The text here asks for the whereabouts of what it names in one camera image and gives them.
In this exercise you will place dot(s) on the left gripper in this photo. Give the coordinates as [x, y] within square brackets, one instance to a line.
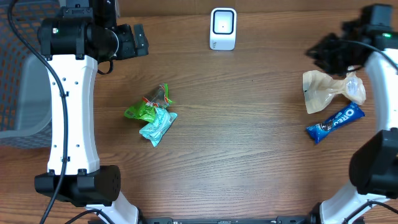
[130, 49]

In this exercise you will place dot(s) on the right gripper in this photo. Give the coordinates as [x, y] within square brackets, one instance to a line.
[324, 53]

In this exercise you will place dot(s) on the beige wrapper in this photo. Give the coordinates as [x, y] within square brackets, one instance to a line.
[320, 88]

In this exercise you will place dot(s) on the blue snack packet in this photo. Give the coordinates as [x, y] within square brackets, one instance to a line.
[348, 114]

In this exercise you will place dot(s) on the green snack packet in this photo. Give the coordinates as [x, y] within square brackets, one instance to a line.
[144, 109]

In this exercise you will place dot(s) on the teal white snack packet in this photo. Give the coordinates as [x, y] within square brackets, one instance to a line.
[155, 131]

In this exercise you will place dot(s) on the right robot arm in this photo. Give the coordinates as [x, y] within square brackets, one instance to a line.
[373, 167]

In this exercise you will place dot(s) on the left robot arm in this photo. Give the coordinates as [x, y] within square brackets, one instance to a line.
[72, 44]

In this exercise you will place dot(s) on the white barcode scanner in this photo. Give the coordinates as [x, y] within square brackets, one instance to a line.
[223, 29]

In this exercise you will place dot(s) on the grey plastic mesh basket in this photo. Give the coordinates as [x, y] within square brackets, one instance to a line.
[26, 117]

